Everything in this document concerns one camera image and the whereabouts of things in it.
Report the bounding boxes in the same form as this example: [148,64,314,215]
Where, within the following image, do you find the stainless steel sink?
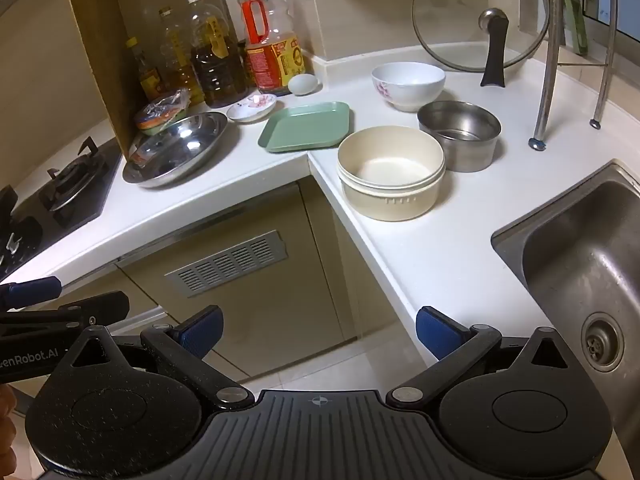
[490,159,640,441]

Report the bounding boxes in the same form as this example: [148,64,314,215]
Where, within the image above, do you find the small white saucer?
[226,94,278,124]

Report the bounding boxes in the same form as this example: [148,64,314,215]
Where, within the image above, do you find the stainless steel bowl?
[417,100,502,173]

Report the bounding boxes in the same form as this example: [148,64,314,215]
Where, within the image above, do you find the glass pot lid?
[411,0,552,87]

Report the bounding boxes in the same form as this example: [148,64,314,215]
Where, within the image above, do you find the light oil bottle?
[156,6,205,107]

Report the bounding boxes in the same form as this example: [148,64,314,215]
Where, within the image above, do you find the green square plate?
[258,101,351,154]

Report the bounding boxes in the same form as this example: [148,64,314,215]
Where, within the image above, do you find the pale egg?
[288,73,320,96]

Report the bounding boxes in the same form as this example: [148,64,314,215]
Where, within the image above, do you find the plastic-wrapped food packet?
[133,88,192,136]

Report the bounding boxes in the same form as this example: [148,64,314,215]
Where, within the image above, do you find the small yellow-capped bottle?
[125,36,165,102]

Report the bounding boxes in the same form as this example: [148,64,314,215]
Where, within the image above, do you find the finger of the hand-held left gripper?
[0,291,130,332]
[0,276,62,309]

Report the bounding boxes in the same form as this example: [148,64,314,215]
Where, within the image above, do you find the beige round bowl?
[336,126,446,222]

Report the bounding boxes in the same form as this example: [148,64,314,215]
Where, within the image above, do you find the white floral ceramic bowl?
[370,62,446,113]

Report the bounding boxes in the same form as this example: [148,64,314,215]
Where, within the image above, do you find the red-handled oil bottle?
[236,0,307,97]

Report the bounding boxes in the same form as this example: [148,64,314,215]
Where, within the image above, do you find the silver cabinet vent grille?
[164,230,289,297]

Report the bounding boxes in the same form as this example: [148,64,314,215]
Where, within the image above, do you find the beige kitchen cabinet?
[30,172,426,386]

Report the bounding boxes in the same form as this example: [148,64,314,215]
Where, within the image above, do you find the black gas stove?
[0,136,124,281]

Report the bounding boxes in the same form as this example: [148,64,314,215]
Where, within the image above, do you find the dark oil bottle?
[186,0,249,109]

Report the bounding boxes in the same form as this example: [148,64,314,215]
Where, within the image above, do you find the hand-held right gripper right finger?
[391,306,583,408]

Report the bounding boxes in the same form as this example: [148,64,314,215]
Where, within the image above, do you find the stainless steel plate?
[122,111,229,189]

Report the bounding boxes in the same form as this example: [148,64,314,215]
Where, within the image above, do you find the metal dish rack legs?
[529,0,633,152]

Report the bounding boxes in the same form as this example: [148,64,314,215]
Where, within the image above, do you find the green cutting board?
[556,0,597,56]

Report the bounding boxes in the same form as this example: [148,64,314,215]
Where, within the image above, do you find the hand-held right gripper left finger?
[67,305,256,411]

